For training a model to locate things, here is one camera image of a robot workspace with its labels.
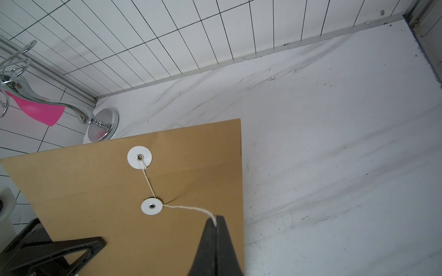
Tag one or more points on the pink plastic wine glass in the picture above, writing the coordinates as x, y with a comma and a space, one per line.
43, 113

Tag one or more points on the silver metal glass rack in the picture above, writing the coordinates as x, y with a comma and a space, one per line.
101, 126

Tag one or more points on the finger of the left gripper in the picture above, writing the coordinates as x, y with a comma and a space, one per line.
33, 253

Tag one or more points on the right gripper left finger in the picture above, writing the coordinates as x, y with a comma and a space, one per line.
204, 263

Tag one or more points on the kraft file bag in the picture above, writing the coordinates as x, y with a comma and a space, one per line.
147, 196

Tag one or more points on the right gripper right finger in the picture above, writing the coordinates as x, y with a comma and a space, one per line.
226, 262

